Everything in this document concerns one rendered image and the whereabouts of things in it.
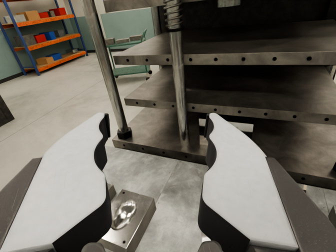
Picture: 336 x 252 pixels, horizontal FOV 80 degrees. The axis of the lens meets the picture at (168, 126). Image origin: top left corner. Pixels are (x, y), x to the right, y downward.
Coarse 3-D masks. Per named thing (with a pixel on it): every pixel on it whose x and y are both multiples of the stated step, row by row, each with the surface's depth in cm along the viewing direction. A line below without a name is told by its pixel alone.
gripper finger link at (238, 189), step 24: (216, 120) 11; (216, 144) 9; (240, 144) 9; (216, 168) 8; (240, 168) 8; (264, 168) 8; (216, 192) 7; (240, 192) 7; (264, 192) 7; (216, 216) 6; (240, 216) 6; (264, 216) 6; (216, 240) 7; (240, 240) 6; (264, 240) 6; (288, 240) 6
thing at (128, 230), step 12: (120, 192) 83; (132, 192) 82; (120, 204) 78; (132, 204) 79; (144, 204) 76; (120, 216) 76; (132, 216) 75; (144, 216) 73; (120, 228) 71; (132, 228) 69; (144, 228) 74; (108, 240) 66; (120, 240) 66; (132, 240) 67
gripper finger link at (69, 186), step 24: (96, 120) 11; (72, 144) 9; (96, 144) 9; (48, 168) 8; (72, 168) 8; (96, 168) 8; (48, 192) 7; (72, 192) 7; (96, 192) 7; (24, 216) 6; (48, 216) 6; (72, 216) 6; (96, 216) 6; (24, 240) 5; (48, 240) 5; (72, 240) 6; (96, 240) 7
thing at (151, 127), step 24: (144, 120) 147; (168, 120) 143; (192, 120) 139; (264, 120) 129; (120, 144) 131; (144, 144) 123; (168, 144) 120; (192, 144) 117; (264, 144) 110; (288, 144) 107; (312, 144) 105; (288, 168) 94; (312, 168) 92
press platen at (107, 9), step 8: (104, 0) 97; (112, 0) 95; (120, 0) 94; (128, 0) 92; (136, 0) 91; (144, 0) 90; (152, 0) 88; (160, 0) 87; (184, 0) 83; (192, 0) 82; (200, 0) 81; (112, 8) 97; (120, 8) 96; (128, 8) 94; (136, 8) 93
